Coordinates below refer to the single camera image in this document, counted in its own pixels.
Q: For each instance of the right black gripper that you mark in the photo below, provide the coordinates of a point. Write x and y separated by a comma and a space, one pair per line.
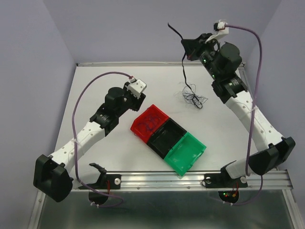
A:
193, 46

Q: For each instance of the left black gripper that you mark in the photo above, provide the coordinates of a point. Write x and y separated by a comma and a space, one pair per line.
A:
137, 102

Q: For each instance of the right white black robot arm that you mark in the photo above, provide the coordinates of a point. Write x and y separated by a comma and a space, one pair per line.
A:
221, 62

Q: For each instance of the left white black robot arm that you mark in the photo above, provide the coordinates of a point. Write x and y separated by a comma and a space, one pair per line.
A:
52, 172

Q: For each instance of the red plastic bin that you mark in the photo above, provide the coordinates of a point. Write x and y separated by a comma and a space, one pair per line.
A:
146, 124

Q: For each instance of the black plastic bin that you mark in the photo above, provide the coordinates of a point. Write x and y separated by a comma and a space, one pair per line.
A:
166, 137

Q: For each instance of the green plastic bin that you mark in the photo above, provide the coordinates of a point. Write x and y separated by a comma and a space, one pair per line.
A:
184, 154

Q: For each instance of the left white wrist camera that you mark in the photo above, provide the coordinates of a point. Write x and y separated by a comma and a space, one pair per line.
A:
136, 87

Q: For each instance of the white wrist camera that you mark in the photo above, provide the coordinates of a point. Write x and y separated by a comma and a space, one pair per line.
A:
136, 87
220, 31

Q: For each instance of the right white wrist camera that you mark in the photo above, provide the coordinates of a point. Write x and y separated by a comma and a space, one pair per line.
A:
220, 31

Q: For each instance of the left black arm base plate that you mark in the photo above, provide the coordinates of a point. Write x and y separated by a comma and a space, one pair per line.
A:
98, 178

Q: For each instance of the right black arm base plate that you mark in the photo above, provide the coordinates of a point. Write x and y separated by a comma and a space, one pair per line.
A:
222, 180

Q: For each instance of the aluminium front rail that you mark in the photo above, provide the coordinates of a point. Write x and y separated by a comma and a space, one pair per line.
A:
170, 181

